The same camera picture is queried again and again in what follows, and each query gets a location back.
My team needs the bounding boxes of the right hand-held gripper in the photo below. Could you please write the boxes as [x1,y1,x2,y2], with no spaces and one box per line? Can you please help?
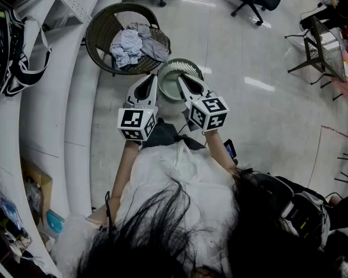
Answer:
[177,74,231,133]

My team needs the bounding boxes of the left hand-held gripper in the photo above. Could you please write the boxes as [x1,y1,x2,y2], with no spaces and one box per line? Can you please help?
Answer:
[117,74,160,142]

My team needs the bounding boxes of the round white green laundry basket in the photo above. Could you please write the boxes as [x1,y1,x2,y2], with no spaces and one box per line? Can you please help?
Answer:
[157,58,205,120]

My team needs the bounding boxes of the plain grey clothes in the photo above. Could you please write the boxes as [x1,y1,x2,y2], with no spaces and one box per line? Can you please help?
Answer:
[126,21,169,63]

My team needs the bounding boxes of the light blue checked clothes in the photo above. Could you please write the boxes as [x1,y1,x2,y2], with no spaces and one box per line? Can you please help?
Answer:
[109,29,144,69]

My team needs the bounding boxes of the person's left forearm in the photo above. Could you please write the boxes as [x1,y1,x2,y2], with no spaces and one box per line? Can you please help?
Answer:
[108,140,142,222]

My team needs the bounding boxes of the person's right forearm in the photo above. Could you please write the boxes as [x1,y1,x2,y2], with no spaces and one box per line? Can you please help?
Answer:
[204,129,238,176]

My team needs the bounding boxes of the person's black trousers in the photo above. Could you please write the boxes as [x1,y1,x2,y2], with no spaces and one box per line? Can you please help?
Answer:
[142,118,206,152]

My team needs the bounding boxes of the small black screen device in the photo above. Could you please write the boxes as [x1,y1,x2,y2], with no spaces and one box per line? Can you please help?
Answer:
[223,139,238,159]

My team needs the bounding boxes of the brown wicker chair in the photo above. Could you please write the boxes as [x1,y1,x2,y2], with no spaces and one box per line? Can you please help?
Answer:
[85,2,172,76]

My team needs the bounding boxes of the person's white shirt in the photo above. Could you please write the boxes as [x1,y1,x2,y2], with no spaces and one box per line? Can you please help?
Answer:
[50,140,240,278]

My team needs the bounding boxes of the white metal shelving unit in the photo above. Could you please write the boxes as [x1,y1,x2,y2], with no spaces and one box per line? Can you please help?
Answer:
[0,0,134,278]

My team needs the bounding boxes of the black wrist band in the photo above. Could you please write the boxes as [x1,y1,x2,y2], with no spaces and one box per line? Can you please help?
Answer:
[104,191,113,222]

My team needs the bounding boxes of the brown cardboard box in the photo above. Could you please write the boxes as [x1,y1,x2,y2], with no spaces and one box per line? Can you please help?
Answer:
[21,159,53,225]

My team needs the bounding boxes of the black grey backpack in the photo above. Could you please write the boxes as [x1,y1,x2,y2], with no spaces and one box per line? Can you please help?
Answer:
[256,172,331,243]

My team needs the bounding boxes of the teal plastic box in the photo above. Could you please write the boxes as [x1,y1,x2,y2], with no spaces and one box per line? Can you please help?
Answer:
[46,209,65,233]

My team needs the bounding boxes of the black cable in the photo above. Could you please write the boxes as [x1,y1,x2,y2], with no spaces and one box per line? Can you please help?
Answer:
[176,120,205,137]

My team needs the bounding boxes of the black white strap bag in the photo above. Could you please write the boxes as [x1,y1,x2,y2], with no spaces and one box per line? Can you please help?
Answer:
[0,9,52,97]

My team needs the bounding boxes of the dark metal frame table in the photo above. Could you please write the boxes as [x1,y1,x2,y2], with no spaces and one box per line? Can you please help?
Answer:
[284,15,347,86]

